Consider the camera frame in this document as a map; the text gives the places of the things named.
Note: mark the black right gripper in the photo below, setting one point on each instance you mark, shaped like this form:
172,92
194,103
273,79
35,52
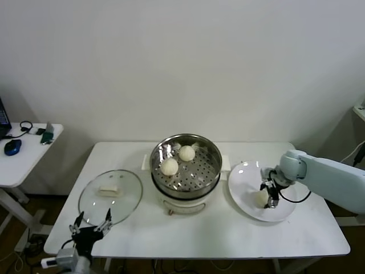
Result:
280,181

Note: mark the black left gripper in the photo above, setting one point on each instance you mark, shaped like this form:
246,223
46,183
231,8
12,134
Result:
85,239

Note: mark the white steamed baozi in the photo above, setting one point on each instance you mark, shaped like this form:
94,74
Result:
169,167
186,153
260,198

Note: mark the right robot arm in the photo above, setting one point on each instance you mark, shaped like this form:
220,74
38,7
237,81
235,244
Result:
328,177

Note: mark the stainless steel steamer basket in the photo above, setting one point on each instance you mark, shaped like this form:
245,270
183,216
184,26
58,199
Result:
205,171

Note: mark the white round plate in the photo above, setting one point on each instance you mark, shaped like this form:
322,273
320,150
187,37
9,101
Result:
245,182

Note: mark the white table leg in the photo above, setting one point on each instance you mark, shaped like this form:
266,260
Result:
107,265

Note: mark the white floor power strip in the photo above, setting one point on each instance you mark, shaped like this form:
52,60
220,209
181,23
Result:
48,262

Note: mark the black floor power adapter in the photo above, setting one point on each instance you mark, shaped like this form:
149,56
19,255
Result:
35,242

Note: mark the white side table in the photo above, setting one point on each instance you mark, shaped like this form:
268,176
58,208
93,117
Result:
25,165

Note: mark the cream electric pot base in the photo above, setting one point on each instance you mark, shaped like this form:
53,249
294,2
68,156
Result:
182,205

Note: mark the green circuit board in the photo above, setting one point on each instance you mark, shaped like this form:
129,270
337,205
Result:
48,134

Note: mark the small black device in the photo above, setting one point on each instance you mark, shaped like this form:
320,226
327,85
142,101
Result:
40,131

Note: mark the blue computer mouse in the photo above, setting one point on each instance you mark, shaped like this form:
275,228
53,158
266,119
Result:
12,147

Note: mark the black laptop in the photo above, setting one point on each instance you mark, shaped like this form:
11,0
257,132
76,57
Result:
4,117

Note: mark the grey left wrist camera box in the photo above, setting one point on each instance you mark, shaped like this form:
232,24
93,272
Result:
67,257

